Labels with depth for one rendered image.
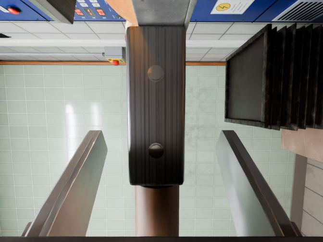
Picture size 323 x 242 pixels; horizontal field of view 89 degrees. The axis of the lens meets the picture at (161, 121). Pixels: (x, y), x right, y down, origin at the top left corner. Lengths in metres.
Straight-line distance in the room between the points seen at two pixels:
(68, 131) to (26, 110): 0.36
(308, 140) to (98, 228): 1.59
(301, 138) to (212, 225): 1.08
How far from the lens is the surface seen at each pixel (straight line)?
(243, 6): 0.66
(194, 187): 1.50
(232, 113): 0.74
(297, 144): 0.96
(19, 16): 0.83
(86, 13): 0.69
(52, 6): 0.43
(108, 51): 1.04
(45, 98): 1.59
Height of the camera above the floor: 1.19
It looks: level
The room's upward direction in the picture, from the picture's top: 90 degrees counter-clockwise
